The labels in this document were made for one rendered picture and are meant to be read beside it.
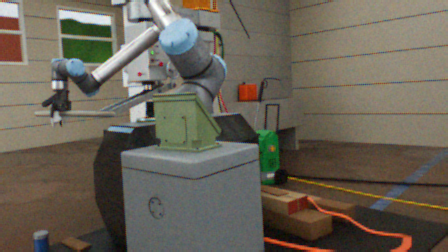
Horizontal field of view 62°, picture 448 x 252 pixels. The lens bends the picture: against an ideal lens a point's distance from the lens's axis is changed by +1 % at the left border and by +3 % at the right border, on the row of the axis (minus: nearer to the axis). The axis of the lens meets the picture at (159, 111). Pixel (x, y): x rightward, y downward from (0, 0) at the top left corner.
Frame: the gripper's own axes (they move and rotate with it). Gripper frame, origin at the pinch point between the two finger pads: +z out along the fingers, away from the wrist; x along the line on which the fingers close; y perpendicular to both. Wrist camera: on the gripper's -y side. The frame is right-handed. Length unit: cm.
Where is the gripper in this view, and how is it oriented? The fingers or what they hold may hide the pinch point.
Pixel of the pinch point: (56, 125)
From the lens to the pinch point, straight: 208.2
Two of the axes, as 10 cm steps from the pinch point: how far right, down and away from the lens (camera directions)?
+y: 9.7, 0.2, -2.6
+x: 2.6, -0.3, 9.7
